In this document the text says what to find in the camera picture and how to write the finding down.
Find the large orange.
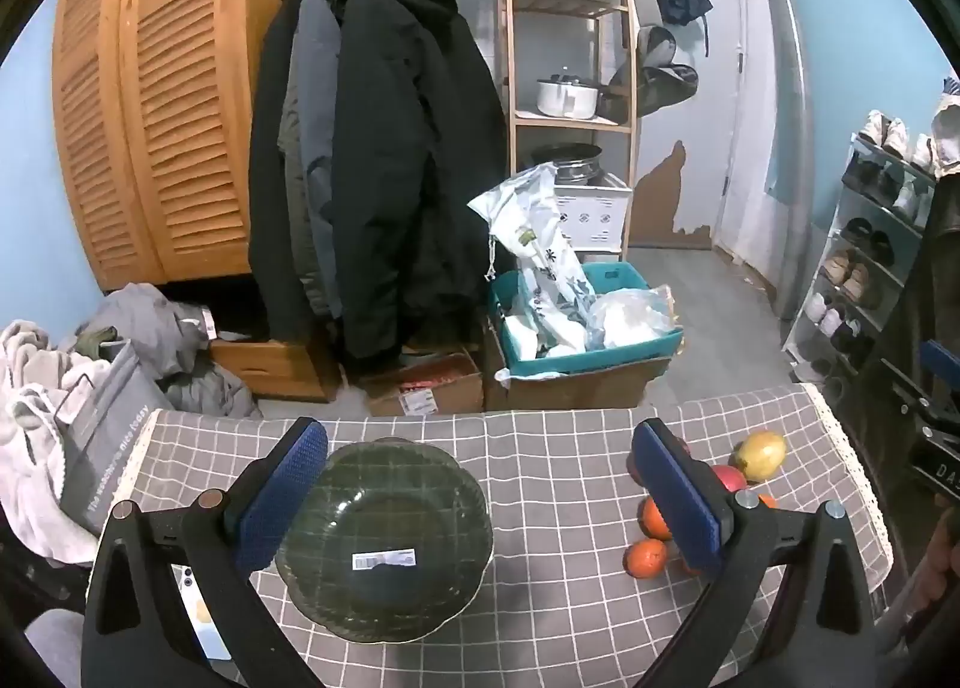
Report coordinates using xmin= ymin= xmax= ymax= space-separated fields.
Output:
xmin=637 ymin=497 xmax=676 ymax=540
xmin=624 ymin=539 xmax=668 ymax=579

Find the grey tall column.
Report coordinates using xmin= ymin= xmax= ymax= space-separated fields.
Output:
xmin=750 ymin=0 xmax=818 ymax=322

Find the camouflage hanging bag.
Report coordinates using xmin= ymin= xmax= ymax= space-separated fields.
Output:
xmin=600 ymin=24 xmax=702 ymax=123

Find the black hooded coat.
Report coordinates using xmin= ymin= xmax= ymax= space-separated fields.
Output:
xmin=334 ymin=0 xmax=511 ymax=374

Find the large cardboard box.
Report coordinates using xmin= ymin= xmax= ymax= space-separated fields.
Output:
xmin=484 ymin=328 xmax=672 ymax=413

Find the white smartphone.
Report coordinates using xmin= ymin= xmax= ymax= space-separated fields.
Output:
xmin=169 ymin=562 xmax=233 ymax=661

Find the white printed carton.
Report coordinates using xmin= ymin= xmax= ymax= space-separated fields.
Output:
xmin=551 ymin=170 xmax=632 ymax=253

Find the white door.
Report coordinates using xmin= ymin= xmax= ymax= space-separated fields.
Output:
xmin=637 ymin=0 xmax=751 ymax=254

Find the grey checked tablecloth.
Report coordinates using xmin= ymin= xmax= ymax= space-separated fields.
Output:
xmin=58 ymin=382 xmax=893 ymax=688

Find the dark glass scalloped bowl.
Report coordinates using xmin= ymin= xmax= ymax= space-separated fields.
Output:
xmin=274 ymin=437 xmax=494 ymax=645

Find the white cooking pot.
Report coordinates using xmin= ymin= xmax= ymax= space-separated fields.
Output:
xmin=535 ymin=73 xmax=605 ymax=119

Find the grey lettered tote bag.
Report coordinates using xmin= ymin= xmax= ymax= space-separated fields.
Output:
xmin=56 ymin=339 xmax=177 ymax=539

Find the clear plastic bag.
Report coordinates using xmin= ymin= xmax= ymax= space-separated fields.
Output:
xmin=585 ymin=287 xmax=676 ymax=351

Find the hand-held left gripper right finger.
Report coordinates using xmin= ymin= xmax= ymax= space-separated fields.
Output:
xmin=630 ymin=418 xmax=878 ymax=688

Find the metal shoe rack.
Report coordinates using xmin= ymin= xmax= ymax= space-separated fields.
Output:
xmin=780 ymin=107 xmax=946 ymax=389

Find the small labelled cardboard box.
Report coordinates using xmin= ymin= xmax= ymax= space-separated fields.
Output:
xmin=358 ymin=347 xmax=485 ymax=417

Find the wooden louvered wardrobe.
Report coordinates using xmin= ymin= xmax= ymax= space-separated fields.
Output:
xmin=51 ymin=0 xmax=301 ymax=292

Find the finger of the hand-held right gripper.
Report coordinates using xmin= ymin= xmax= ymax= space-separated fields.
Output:
xmin=922 ymin=339 xmax=960 ymax=389
xmin=898 ymin=383 xmax=960 ymax=438

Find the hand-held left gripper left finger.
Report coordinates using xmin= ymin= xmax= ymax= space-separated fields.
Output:
xmin=81 ymin=416 xmax=331 ymax=688

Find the yellow green mango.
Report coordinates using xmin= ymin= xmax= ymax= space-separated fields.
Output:
xmin=731 ymin=431 xmax=787 ymax=483

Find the black metal pan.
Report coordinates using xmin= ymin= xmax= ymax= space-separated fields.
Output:
xmin=529 ymin=143 xmax=605 ymax=183

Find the wooden shelf rack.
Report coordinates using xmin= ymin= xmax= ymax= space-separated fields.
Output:
xmin=501 ymin=0 xmax=642 ymax=262

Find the grey garment pile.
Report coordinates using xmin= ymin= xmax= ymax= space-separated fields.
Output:
xmin=60 ymin=281 xmax=263 ymax=419

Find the grey coat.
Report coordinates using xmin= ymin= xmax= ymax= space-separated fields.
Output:
xmin=277 ymin=0 xmax=347 ymax=318

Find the wooden drawer box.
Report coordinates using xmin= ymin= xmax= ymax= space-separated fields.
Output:
xmin=206 ymin=335 xmax=342 ymax=404

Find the printed white plastic bag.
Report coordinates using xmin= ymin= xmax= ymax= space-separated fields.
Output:
xmin=466 ymin=161 xmax=601 ymax=359

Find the person's right hand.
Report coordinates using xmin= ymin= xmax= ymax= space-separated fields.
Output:
xmin=904 ymin=508 xmax=960 ymax=629

